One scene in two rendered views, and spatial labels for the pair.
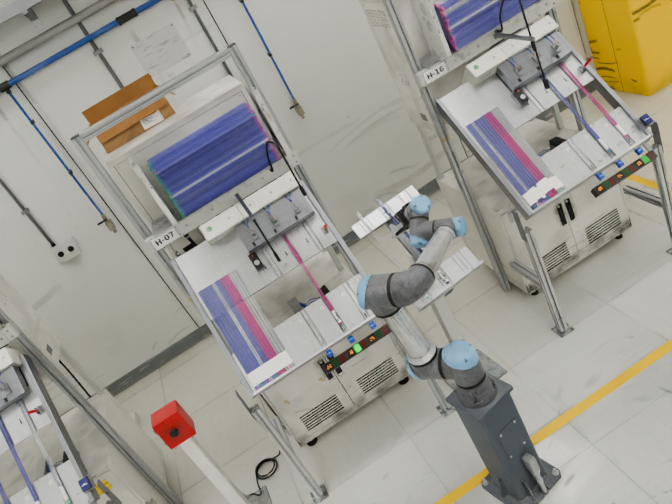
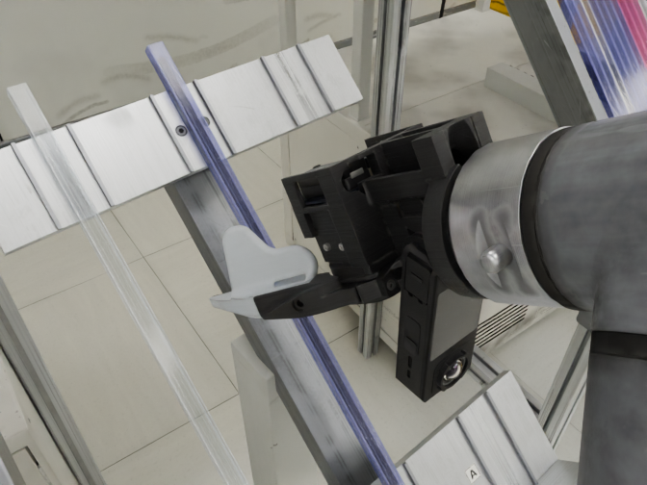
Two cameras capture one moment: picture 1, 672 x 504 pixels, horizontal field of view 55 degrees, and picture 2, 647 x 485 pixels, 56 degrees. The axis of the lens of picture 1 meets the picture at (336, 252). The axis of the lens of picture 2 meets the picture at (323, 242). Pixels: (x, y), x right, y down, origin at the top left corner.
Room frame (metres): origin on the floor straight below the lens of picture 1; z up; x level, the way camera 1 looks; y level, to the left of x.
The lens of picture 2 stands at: (2.08, -0.17, 1.27)
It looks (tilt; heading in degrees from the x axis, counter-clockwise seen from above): 42 degrees down; 331
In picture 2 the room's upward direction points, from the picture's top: straight up
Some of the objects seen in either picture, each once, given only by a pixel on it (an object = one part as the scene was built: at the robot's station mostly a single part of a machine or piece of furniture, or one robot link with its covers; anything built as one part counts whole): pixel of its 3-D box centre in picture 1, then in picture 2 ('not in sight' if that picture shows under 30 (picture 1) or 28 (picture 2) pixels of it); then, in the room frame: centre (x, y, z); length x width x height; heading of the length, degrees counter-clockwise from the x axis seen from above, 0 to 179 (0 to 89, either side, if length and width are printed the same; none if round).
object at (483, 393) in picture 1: (473, 383); not in sight; (1.76, -0.21, 0.60); 0.15 x 0.15 x 0.10
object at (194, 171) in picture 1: (214, 159); not in sight; (2.76, 0.27, 1.52); 0.51 x 0.13 x 0.27; 97
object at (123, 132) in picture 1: (149, 102); not in sight; (3.04, 0.41, 1.82); 0.68 x 0.30 x 0.20; 97
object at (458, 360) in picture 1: (461, 362); not in sight; (1.76, -0.20, 0.72); 0.13 x 0.12 x 0.14; 50
